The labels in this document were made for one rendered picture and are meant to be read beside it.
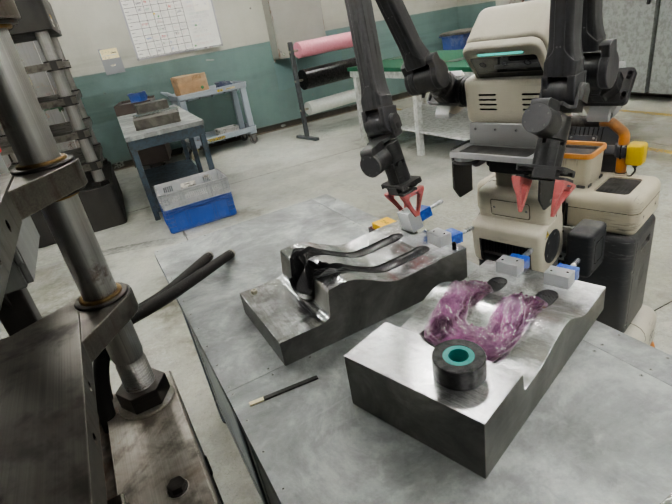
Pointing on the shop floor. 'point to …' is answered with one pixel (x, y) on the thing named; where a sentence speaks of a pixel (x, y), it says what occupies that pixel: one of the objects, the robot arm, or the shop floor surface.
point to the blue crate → (199, 213)
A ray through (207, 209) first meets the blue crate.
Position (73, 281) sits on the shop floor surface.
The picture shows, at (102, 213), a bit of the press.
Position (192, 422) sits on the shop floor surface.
